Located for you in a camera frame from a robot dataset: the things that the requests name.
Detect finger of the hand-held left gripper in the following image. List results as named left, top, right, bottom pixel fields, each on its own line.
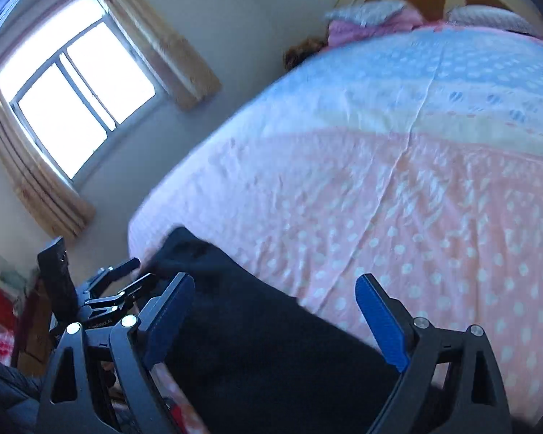
left=87, top=273, right=164, bottom=322
left=78, top=258, right=141, bottom=298

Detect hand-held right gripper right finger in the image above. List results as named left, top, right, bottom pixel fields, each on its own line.
left=355, top=274, right=512, bottom=434

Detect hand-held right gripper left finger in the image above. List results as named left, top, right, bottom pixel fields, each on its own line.
left=36, top=272, right=195, bottom=434

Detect black pants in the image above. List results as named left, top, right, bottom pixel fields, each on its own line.
left=142, top=227, right=435, bottom=434

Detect cardboard box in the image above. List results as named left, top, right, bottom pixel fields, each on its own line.
left=13, top=280, right=56, bottom=377

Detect dark jacket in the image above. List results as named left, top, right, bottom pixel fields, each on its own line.
left=0, top=350, right=45, bottom=434

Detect pink blue polka dot blanket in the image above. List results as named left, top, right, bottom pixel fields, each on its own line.
left=127, top=22, right=543, bottom=434

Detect large sliding window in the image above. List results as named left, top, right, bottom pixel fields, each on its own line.
left=0, top=0, right=157, bottom=180

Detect brown plush toy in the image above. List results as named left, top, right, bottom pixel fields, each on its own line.
left=283, top=38, right=327, bottom=71

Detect grey patterned pillow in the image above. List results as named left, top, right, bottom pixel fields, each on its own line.
left=326, top=1, right=408, bottom=26

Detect striped pillow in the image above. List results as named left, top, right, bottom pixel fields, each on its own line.
left=448, top=7, right=534, bottom=35

